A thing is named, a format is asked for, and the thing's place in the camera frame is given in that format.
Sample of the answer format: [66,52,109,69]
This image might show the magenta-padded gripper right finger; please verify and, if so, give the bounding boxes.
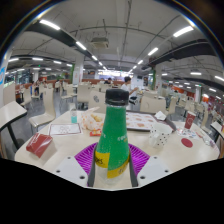
[128,143,174,188]

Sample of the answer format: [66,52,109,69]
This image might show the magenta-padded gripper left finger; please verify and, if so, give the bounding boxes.
[54,142,98,188]

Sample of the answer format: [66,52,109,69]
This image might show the green drink bottle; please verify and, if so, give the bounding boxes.
[93,88,133,188]

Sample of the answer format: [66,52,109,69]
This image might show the white polka-dot mug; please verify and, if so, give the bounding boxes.
[148,122,174,149]

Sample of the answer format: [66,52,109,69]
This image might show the white printed paper card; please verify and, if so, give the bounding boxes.
[48,123,83,136]

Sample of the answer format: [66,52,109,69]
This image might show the small red box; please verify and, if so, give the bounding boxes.
[25,132,54,159]

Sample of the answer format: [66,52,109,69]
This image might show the flat round red coaster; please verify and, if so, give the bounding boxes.
[180,137,194,149]

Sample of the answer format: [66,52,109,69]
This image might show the red sauce packet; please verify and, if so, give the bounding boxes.
[89,129,103,137]

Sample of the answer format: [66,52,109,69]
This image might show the colourful sticker sheet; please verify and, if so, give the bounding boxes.
[175,126,198,139]

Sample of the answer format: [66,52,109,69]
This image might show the brown food tray, paper liner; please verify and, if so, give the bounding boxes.
[125,111,177,133]

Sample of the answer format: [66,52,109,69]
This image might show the small clear sanitizer bottle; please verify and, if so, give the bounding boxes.
[70,107,78,124]

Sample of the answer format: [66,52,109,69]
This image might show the crumpled food wrapper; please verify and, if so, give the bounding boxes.
[80,107,105,131]

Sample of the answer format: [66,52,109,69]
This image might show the white paper napkin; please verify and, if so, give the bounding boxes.
[154,110,168,122]

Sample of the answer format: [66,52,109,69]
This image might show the clear plastic packet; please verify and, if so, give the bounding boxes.
[199,133,216,148]

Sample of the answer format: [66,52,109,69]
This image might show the red paper cup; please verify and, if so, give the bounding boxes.
[183,110,197,130]

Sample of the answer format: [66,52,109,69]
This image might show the cream canteen chairs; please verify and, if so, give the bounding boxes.
[3,81,214,134]

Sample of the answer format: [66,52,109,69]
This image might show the ceiling air unit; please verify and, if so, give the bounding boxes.
[90,36,110,49]

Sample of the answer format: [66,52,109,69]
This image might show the ceiling strip lights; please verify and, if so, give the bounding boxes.
[6,18,224,83]

